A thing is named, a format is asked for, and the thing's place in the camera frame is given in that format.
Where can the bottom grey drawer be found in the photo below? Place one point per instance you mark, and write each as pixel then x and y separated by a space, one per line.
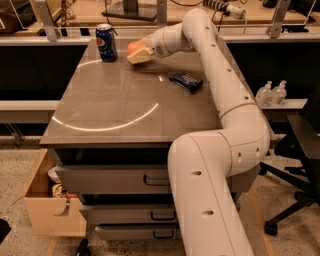
pixel 138 232

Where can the black monitor stand base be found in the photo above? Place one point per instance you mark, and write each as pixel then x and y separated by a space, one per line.
pixel 131 9

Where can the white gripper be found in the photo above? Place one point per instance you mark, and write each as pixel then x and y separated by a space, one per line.
pixel 156 45

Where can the clear sanitizer bottle right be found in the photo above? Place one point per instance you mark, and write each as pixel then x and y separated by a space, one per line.
pixel 278 94

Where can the middle grey drawer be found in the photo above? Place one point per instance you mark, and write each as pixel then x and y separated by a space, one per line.
pixel 138 214

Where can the white power strip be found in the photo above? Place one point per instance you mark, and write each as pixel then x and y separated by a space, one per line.
pixel 225 8

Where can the blue pepsi can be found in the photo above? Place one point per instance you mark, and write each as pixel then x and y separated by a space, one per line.
pixel 106 42

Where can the dark blue snack bar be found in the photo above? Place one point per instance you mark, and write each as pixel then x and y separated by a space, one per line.
pixel 186 81

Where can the clear sanitizer bottle left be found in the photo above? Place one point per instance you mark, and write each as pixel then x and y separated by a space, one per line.
pixel 263 94

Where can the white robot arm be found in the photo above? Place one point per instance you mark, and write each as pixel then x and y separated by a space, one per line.
pixel 199 163

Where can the clear sanitizer bottle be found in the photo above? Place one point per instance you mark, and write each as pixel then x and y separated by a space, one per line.
pixel 263 94
pixel 278 94

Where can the white bowl in box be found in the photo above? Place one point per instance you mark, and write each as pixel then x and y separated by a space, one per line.
pixel 53 175

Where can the black office chair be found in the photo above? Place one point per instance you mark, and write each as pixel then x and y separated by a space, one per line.
pixel 302 142

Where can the grey drawer cabinet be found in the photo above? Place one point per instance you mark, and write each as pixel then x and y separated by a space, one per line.
pixel 118 113

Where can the open cardboard box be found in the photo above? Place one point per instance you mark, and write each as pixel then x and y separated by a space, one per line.
pixel 49 216

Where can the orange fruit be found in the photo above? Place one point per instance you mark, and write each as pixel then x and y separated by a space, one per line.
pixel 133 46

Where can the top grey drawer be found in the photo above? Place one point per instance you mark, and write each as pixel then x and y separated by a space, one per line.
pixel 123 179

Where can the grey drawer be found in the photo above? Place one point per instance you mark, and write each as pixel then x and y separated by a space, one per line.
pixel 138 214
pixel 138 232
pixel 123 179

